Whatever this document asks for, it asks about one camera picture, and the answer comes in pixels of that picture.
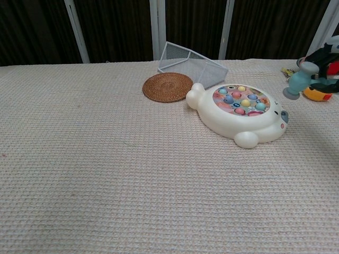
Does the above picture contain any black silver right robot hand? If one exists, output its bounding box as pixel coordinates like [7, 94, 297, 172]
[301, 35, 339, 94]

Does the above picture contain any white wire mesh basket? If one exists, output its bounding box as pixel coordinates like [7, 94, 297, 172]
[157, 41, 229, 89]

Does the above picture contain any white seal fishing toy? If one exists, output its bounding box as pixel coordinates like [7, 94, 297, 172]
[185, 83, 290, 149]

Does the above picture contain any white metal frame post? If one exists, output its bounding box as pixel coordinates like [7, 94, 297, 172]
[217, 0, 236, 60]
[149, 0, 167, 62]
[64, 0, 91, 65]
[307, 0, 339, 55]

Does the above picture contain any round brown rattan coaster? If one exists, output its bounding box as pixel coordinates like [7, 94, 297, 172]
[142, 72, 194, 104]

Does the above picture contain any teal grey toy hammer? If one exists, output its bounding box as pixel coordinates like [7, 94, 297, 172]
[282, 58, 339, 101]

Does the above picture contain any red tape roll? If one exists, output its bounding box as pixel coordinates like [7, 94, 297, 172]
[326, 62, 339, 77]

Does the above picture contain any beige waffle-weave tablecloth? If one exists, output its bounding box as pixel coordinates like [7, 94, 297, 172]
[0, 58, 339, 254]

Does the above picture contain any yellow duck tape measure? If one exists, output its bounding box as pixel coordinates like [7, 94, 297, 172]
[302, 86, 333, 102]

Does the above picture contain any black pleated curtain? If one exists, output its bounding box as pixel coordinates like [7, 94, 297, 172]
[0, 0, 339, 67]

